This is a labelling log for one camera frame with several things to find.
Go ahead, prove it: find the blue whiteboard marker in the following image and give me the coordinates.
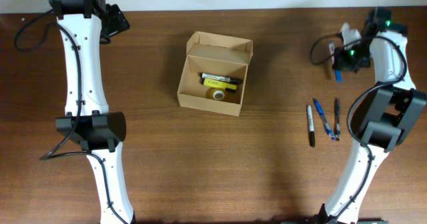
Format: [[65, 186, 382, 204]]
[[328, 42, 343, 83]]

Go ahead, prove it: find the black sharpie marker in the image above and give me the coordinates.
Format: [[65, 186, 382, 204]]
[[306, 105, 316, 148]]

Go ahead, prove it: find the cardboard box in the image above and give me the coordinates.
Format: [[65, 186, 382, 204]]
[[177, 31, 253, 116]]

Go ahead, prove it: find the black whiteboard marker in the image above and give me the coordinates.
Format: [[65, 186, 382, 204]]
[[199, 73, 244, 84]]

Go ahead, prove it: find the yellow tape roll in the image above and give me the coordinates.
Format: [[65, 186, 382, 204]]
[[206, 88, 230, 102]]

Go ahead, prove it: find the yellow highlighter marker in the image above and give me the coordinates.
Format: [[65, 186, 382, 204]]
[[202, 78, 237, 93]]

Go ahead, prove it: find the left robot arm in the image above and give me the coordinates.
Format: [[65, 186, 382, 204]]
[[49, 0, 135, 223]]

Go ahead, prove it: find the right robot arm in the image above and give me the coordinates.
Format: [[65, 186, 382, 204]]
[[313, 7, 426, 223]]

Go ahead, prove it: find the blue ballpoint pen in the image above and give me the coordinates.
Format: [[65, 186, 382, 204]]
[[313, 99, 336, 141]]

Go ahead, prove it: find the black ballpoint pen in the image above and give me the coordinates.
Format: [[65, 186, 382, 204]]
[[335, 98, 341, 141]]

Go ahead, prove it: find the right black cable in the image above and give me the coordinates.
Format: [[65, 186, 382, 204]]
[[309, 32, 408, 222]]

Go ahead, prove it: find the black cable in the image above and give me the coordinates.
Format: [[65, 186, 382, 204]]
[[309, 32, 408, 222], [13, 9, 131, 224]]

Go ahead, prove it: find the left black cable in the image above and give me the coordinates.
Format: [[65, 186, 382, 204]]
[[13, 9, 131, 224]]

